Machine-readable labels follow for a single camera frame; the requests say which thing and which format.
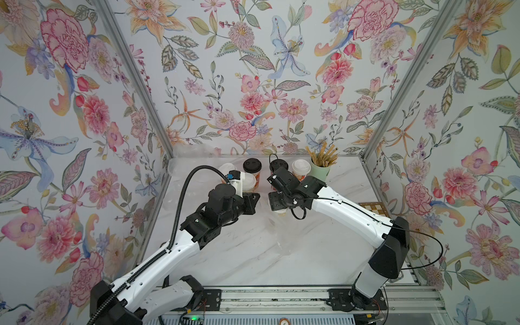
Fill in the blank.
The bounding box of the red cup black lid right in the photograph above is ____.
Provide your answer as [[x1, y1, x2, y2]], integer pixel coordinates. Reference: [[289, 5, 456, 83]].
[[269, 158, 288, 173]]

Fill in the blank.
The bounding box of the green straw holder cup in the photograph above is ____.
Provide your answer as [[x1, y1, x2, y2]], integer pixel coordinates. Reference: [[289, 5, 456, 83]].
[[308, 159, 330, 182]]

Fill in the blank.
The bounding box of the stack of clear bags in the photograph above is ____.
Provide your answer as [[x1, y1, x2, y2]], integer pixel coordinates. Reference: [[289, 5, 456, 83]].
[[162, 144, 222, 213]]

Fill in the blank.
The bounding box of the wooden chessboard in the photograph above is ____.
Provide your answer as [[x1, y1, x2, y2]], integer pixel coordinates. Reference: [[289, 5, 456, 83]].
[[359, 202, 391, 217]]

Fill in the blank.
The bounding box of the red cup white lid left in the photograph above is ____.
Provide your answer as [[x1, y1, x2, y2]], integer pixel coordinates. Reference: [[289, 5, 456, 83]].
[[219, 162, 236, 180]]

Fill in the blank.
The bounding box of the right thin black cable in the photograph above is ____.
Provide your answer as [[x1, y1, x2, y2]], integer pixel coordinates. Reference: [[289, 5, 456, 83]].
[[267, 153, 444, 325]]

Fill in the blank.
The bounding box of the red cup black lid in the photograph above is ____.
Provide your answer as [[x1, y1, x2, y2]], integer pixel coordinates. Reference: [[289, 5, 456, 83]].
[[242, 158, 262, 186], [269, 158, 288, 173]]

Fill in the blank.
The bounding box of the left black corrugated cable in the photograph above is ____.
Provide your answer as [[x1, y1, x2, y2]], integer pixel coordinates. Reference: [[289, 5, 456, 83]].
[[86, 164, 231, 325]]

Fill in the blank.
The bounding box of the cream cup white lid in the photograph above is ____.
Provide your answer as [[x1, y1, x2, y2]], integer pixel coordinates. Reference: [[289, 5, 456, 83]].
[[242, 173, 257, 192], [273, 208, 288, 217]]

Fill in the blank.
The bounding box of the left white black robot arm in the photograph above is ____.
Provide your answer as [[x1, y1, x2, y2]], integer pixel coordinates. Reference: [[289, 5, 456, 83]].
[[89, 184, 260, 324]]

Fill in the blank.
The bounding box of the red cup black lid left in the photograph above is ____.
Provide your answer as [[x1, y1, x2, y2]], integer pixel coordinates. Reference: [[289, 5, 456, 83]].
[[242, 158, 262, 186]]

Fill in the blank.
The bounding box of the red cup white lid right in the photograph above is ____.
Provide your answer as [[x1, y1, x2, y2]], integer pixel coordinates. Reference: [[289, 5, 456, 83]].
[[291, 159, 311, 181]]

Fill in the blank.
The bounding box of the clear plastic carrier bag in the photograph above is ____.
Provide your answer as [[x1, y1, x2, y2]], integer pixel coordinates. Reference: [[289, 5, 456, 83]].
[[250, 200, 322, 273]]

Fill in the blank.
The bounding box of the red cup white lid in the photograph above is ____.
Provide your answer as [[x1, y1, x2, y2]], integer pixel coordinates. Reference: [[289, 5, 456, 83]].
[[291, 159, 311, 181], [219, 162, 236, 180]]

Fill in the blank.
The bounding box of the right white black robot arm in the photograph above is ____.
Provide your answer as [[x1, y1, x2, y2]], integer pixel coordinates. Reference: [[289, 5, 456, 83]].
[[268, 168, 410, 300]]

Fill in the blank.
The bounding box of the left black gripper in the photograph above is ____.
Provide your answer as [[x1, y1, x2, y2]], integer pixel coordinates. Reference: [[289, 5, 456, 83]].
[[217, 191, 263, 226]]

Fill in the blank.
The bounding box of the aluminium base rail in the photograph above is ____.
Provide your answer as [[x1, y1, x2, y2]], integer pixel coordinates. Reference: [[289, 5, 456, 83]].
[[197, 284, 446, 315]]

